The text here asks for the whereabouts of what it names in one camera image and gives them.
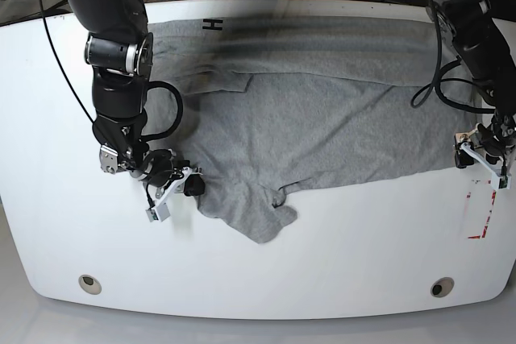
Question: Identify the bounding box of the table cable grommet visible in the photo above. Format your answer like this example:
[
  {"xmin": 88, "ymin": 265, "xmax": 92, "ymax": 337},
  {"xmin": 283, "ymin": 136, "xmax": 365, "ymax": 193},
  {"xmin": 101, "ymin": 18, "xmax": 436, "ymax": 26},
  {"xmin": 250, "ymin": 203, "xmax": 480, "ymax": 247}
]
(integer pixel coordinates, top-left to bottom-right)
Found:
[
  {"xmin": 78, "ymin": 275, "xmax": 102, "ymax": 296},
  {"xmin": 431, "ymin": 277, "xmax": 455, "ymax": 298}
]

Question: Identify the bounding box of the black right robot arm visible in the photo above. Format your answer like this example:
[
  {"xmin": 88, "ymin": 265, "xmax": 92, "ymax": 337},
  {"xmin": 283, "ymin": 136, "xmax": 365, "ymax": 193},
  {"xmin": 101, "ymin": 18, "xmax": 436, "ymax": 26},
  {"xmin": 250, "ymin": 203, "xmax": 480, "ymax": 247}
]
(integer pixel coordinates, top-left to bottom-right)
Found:
[{"xmin": 68, "ymin": 0, "xmax": 189, "ymax": 189}]

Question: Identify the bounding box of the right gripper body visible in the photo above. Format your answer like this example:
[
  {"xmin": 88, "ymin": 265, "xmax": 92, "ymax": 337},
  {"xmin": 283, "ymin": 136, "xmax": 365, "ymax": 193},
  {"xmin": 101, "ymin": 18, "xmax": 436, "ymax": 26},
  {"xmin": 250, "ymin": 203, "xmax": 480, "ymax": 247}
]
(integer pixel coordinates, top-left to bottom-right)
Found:
[{"xmin": 128, "ymin": 149, "xmax": 180, "ymax": 193}]

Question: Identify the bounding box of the grey T-shirt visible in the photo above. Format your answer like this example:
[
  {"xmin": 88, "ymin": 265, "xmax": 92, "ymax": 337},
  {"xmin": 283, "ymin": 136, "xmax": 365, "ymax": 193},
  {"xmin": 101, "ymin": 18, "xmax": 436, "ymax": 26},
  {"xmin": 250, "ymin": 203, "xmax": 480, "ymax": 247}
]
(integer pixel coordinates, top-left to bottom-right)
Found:
[{"xmin": 149, "ymin": 17, "xmax": 477, "ymax": 243}]

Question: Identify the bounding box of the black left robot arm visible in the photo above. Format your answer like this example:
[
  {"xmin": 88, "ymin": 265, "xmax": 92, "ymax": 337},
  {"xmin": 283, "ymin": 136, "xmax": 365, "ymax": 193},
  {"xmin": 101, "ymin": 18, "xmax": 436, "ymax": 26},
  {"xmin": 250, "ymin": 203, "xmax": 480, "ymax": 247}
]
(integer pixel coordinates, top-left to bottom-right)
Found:
[{"xmin": 435, "ymin": 0, "xmax": 515, "ymax": 165}]

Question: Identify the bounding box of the left table cable grommet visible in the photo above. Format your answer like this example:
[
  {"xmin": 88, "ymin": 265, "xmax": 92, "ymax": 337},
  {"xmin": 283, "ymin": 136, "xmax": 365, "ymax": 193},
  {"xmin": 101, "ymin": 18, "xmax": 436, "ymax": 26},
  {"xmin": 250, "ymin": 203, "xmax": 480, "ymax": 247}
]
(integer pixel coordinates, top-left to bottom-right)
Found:
[{"xmin": 78, "ymin": 275, "xmax": 102, "ymax": 296}]

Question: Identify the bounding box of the right table cable grommet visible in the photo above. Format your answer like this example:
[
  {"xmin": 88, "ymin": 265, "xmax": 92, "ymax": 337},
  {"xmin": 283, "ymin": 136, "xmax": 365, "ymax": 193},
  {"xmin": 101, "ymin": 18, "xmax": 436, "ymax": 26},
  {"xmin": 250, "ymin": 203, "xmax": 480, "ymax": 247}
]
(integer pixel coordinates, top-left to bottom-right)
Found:
[{"xmin": 431, "ymin": 277, "xmax": 455, "ymax": 298}]

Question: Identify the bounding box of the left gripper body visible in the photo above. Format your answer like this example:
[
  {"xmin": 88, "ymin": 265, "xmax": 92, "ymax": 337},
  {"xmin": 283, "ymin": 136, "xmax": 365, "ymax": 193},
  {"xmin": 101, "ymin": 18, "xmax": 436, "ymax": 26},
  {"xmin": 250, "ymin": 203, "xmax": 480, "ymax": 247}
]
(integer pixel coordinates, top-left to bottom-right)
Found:
[{"xmin": 477, "ymin": 116, "xmax": 515, "ymax": 163}]

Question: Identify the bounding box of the red tape rectangle marking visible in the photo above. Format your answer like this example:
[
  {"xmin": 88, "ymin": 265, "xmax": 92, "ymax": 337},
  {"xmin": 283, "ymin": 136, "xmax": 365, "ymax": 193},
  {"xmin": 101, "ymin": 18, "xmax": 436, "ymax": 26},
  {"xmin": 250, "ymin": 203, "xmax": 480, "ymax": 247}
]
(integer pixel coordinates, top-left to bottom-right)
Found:
[{"xmin": 461, "ymin": 180, "xmax": 497, "ymax": 240}]

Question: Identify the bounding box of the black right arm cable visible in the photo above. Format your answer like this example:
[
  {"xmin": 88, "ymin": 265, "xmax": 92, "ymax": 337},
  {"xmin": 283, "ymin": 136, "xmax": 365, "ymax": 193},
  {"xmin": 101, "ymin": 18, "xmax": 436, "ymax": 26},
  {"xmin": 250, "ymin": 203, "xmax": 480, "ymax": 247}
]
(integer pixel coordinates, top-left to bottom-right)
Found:
[{"xmin": 34, "ymin": 0, "xmax": 185, "ymax": 142}]

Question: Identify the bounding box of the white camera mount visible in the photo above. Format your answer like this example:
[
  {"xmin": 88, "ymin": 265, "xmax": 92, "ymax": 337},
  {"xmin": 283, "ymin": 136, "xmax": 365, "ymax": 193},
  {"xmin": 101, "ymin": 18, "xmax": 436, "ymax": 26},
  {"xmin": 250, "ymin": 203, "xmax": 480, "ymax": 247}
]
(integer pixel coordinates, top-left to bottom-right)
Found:
[
  {"xmin": 144, "ymin": 167, "xmax": 202, "ymax": 222},
  {"xmin": 454, "ymin": 130, "xmax": 512, "ymax": 191}
]

